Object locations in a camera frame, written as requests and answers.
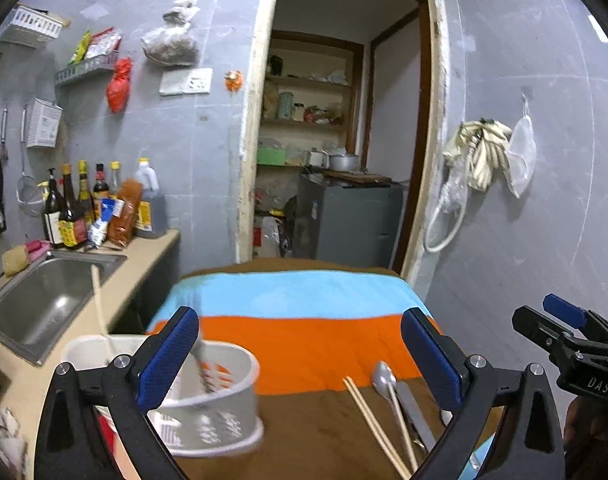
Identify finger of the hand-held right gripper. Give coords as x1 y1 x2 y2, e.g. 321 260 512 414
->
543 294 608 348
512 305 567 361

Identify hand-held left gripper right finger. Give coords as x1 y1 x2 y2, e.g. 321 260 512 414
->
400 307 567 480

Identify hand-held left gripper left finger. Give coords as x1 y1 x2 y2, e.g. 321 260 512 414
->
34 306 201 480

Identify metal table knife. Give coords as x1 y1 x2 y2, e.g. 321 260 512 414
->
395 381 439 456

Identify wooden chopstick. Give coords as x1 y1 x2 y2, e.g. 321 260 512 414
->
349 376 413 478
390 384 419 468
343 377 405 480
90 265 116 361

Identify white plastic utensil holder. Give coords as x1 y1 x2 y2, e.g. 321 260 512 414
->
60 335 265 458

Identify person's right forearm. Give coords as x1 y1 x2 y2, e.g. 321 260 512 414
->
564 395 608 480

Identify beige kitchen counter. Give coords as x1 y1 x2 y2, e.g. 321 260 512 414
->
0 230 182 480

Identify stainless steel sink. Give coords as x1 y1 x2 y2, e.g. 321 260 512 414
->
0 251 129 367

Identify striped table blanket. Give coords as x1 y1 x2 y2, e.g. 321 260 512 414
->
145 259 485 480

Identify blue white packet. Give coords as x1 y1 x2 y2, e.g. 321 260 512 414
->
87 197 125 248

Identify orange brown spice packet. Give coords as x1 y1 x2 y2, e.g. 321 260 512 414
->
107 178 144 248

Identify large dark sauce jug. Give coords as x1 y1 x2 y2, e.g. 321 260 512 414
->
133 157 168 239

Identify clear plastic bag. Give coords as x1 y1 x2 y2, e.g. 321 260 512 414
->
441 160 472 213

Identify white plastic bag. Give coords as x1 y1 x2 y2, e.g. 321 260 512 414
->
254 215 285 260

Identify white mesh bag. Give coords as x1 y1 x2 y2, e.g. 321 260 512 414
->
504 94 538 198

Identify grey metal cabinet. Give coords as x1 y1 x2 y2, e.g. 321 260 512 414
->
292 170 405 268

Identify pink scrubber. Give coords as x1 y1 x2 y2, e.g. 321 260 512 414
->
25 240 52 263

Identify dark bottle with red label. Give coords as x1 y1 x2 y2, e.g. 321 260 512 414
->
58 163 89 248

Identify cream rubber gloves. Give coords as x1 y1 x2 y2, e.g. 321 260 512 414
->
444 119 512 192

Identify yellow sponge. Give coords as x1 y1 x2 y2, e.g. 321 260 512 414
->
1 246 31 276

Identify crumpled grey cloth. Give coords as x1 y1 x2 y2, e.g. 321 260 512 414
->
0 402 27 480

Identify sauce bottle with red cap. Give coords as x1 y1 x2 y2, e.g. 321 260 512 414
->
93 163 111 216

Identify dark pump bottle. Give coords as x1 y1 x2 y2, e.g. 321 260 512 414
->
42 167 65 246

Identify sauce bottle with yellow cap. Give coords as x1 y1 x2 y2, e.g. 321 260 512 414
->
77 160 96 226

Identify wooden cutting board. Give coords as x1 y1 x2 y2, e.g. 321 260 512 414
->
324 170 394 186

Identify metal strainer ladle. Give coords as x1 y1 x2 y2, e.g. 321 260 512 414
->
16 105 47 218

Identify metal cooking pot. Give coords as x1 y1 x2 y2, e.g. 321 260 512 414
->
328 152 361 172

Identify green box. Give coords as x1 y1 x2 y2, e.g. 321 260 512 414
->
256 146 288 167

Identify red plastic bag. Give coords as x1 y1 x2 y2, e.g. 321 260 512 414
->
106 57 134 113

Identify clear bag of dried goods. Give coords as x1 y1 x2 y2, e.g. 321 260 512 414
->
141 0 201 67

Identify red white snack packet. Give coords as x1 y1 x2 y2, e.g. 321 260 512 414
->
86 27 122 58

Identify yellow green snack packet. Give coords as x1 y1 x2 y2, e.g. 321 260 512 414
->
69 30 92 65

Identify white hose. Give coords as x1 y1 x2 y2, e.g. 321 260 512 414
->
424 160 472 253

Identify wooden door frame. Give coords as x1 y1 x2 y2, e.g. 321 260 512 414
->
234 0 445 286

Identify white wall box holder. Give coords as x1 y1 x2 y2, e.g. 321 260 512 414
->
26 99 64 149

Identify wooden wall shelf unit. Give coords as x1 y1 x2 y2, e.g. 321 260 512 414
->
256 30 365 171

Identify white wall switch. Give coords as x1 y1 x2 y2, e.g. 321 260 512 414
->
159 70 187 97

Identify white wall socket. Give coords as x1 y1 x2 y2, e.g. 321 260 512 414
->
185 67 213 95

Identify grey wall shelf rack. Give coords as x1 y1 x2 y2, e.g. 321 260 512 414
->
54 52 120 87

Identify white wall basket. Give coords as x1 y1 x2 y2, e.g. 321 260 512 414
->
0 5 70 48

